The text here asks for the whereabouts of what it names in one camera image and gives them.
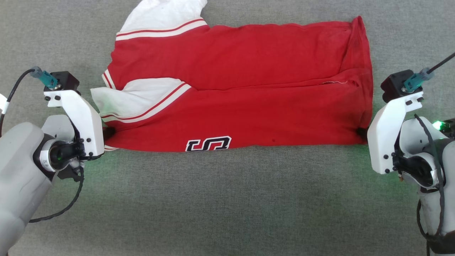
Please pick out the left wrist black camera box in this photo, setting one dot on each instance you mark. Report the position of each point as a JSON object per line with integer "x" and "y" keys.
{"x": 67, "y": 81}

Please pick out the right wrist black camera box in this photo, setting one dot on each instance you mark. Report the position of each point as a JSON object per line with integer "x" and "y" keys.
{"x": 392, "y": 85}

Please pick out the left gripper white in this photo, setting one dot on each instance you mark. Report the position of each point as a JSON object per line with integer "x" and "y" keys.
{"x": 87, "y": 121}

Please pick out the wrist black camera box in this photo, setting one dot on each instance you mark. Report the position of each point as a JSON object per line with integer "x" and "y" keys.
{"x": 392, "y": 85}
{"x": 67, "y": 81}

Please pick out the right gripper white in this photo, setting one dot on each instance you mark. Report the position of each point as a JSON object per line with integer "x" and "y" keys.
{"x": 382, "y": 142}

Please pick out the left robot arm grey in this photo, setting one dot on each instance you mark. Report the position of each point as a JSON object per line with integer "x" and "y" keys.
{"x": 17, "y": 170}

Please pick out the red and white garment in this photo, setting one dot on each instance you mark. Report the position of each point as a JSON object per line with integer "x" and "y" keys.
{"x": 249, "y": 106}

